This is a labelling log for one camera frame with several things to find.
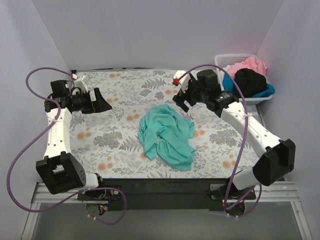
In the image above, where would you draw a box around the teal t shirt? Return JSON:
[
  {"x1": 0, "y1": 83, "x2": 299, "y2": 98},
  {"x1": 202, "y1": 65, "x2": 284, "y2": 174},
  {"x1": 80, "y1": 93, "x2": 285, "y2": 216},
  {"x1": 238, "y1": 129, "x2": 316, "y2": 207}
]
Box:
[{"x1": 138, "y1": 104, "x2": 195, "y2": 171}]

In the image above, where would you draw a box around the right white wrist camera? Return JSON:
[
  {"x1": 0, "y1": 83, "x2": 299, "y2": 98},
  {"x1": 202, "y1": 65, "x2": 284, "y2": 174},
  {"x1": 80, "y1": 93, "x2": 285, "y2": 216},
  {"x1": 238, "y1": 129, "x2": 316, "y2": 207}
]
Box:
[{"x1": 172, "y1": 70, "x2": 191, "y2": 93}]

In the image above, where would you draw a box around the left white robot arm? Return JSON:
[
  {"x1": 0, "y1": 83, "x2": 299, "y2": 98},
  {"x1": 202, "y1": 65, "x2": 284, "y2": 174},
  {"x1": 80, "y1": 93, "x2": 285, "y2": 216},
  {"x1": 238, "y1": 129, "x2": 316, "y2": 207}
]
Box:
[{"x1": 35, "y1": 75, "x2": 112, "y2": 195}]

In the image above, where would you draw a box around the white plastic laundry basket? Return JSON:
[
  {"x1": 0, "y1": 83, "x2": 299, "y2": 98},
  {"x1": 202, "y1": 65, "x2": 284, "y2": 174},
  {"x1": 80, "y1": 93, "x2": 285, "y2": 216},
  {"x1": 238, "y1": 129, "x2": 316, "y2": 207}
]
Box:
[{"x1": 214, "y1": 53, "x2": 275, "y2": 105}]

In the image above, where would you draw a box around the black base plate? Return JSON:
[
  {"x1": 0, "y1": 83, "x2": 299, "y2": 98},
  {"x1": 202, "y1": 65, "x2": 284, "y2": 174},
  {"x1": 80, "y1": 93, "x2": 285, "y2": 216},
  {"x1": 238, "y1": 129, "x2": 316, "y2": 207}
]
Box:
[{"x1": 77, "y1": 177, "x2": 257, "y2": 212}]

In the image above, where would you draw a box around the blue t shirt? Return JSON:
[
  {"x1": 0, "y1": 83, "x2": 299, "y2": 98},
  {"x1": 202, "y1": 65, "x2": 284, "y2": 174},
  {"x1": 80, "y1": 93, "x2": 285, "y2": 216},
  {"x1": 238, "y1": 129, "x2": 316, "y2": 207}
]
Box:
[{"x1": 222, "y1": 74, "x2": 275, "y2": 98}]

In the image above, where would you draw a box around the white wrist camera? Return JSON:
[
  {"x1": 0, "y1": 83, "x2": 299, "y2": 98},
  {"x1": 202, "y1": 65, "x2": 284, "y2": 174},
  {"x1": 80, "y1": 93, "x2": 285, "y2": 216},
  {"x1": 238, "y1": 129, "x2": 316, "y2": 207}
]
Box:
[
  {"x1": 172, "y1": 70, "x2": 191, "y2": 93},
  {"x1": 71, "y1": 73, "x2": 89, "y2": 93}
]

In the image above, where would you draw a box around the pink t shirt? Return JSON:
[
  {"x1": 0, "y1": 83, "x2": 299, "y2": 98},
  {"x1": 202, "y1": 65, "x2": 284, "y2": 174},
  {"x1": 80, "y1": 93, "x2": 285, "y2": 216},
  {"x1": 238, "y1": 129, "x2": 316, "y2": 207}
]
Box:
[{"x1": 227, "y1": 56, "x2": 268, "y2": 79}]

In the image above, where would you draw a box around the aluminium frame rail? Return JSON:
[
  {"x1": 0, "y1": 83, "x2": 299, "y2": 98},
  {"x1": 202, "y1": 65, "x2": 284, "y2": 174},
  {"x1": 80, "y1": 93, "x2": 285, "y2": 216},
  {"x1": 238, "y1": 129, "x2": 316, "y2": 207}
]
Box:
[{"x1": 22, "y1": 181, "x2": 312, "y2": 240}]

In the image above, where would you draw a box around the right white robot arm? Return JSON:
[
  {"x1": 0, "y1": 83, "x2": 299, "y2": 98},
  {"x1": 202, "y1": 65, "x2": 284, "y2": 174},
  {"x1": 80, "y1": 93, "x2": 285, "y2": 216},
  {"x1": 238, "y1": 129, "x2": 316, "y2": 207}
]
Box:
[{"x1": 173, "y1": 69, "x2": 296, "y2": 197}]

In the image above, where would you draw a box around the black t shirt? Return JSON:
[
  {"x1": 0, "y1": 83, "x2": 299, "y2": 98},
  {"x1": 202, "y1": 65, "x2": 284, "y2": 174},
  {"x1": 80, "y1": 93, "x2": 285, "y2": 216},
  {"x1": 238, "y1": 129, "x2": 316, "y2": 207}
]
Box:
[{"x1": 234, "y1": 68, "x2": 267, "y2": 98}]

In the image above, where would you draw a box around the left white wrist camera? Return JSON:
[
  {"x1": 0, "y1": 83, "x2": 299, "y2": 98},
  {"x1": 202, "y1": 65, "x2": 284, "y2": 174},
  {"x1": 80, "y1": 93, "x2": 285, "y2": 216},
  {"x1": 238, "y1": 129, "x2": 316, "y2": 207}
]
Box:
[{"x1": 71, "y1": 73, "x2": 89, "y2": 93}]

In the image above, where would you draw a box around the floral table cloth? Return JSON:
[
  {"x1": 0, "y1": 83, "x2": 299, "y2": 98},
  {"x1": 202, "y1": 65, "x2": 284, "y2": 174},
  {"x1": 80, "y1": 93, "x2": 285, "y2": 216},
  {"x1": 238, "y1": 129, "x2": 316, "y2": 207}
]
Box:
[{"x1": 70, "y1": 69, "x2": 257, "y2": 178}]

